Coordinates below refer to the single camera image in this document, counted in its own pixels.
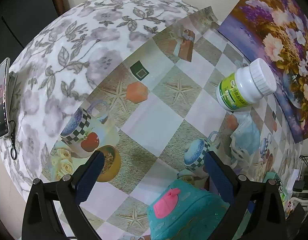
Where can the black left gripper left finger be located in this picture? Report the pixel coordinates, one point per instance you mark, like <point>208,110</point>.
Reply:
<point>41,221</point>

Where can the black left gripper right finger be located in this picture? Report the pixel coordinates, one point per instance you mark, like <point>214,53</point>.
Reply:
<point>267,219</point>

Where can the white green-label pill bottle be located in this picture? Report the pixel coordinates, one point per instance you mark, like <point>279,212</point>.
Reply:
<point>247,86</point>

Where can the blue surgical face mask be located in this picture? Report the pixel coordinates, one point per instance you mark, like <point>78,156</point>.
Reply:
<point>245,141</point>

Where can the grey floral tablecloth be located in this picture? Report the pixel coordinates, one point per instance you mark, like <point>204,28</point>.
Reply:
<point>62,65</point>

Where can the floral oil painting canvas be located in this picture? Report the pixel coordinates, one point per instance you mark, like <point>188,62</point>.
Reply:
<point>276,31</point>

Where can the white power strip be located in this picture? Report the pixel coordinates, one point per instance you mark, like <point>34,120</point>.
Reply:
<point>293,178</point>

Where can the teal plastic toy case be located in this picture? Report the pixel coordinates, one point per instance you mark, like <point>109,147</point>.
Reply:
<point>183,211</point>

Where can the black power adapter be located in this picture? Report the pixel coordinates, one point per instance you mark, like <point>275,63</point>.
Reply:
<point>298,186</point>

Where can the checkered printed vinyl mat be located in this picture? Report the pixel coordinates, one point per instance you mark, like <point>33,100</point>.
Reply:
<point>153,115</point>

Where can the smartphone with strap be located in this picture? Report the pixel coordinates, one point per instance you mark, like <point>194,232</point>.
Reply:
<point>7,126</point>

